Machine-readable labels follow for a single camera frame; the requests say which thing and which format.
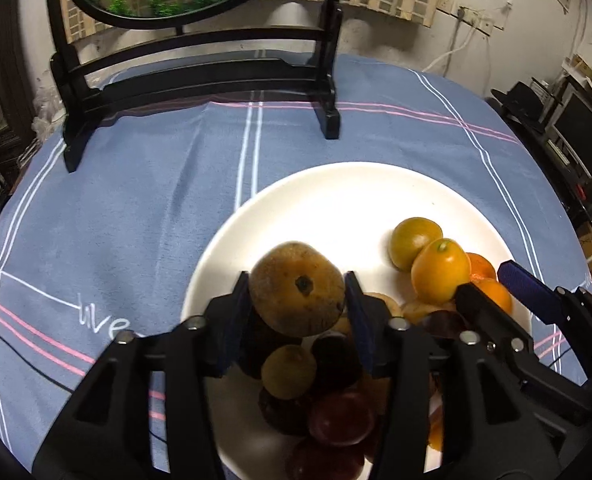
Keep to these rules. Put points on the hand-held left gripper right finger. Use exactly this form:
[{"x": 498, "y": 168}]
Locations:
[{"x": 358, "y": 320}]

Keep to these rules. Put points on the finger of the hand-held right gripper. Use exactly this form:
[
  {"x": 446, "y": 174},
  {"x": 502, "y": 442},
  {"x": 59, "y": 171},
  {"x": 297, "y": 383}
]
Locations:
[
  {"x": 523, "y": 285},
  {"x": 481, "y": 305}
]

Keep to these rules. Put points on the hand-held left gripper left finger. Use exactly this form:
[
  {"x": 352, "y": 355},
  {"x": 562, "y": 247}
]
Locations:
[{"x": 231, "y": 325}]

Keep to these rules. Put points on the large mandarin orange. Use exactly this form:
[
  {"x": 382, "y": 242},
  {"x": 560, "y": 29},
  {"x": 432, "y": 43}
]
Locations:
[{"x": 496, "y": 295}]

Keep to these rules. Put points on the small dark purple plum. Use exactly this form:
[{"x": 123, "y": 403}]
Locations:
[{"x": 443, "y": 321}]

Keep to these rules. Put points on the orange kumquat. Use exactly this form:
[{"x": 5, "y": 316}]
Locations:
[{"x": 438, "y": 272}]

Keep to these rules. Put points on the beige longan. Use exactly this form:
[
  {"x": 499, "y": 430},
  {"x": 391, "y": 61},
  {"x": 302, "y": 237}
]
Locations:
[{"x": 418, "y": 312}]

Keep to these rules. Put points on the tan spotted sapodilla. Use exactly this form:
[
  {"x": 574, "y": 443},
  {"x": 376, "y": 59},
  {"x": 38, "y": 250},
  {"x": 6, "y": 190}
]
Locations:
[{"x": 296, "y": 292}]

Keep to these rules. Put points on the small olive longan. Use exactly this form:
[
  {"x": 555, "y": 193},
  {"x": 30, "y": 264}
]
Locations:
[{"x": 288, "y": 371}]

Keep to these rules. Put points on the green brown tomato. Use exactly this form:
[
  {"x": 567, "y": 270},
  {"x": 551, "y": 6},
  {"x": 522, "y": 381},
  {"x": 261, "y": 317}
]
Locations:
[{"x": 413, "y": 240}]

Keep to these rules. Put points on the brown water chestnut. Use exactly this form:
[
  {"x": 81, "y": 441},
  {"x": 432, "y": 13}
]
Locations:
[{"x": 281, "y": 412}]

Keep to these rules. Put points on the white oval plate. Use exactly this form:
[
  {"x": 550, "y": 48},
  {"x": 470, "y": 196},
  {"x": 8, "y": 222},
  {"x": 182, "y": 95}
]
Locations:
[{"x": 326, "y": 210}]

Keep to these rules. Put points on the small mandarin orange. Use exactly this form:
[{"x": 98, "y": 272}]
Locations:
[{"x": 436, "y": 432}]

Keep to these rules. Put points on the large red plum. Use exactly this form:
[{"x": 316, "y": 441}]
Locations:
[{"x": 321, "y": 460}]

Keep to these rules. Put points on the black computer desk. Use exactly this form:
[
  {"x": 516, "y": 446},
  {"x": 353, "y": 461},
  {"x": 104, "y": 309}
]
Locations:
[{"x": 571, "y": 175}]

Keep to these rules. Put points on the blue striped tablecloth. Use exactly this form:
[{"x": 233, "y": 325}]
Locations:
[{"x": 126, "y": 210}]

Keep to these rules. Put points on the computer monitor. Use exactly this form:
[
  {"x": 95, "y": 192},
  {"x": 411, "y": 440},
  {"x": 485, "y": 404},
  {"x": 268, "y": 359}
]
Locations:
[{"x": 583, "y": 132}]

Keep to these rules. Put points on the white wall power strip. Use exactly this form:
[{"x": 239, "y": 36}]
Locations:
[{"x": 468, "y": 10}]

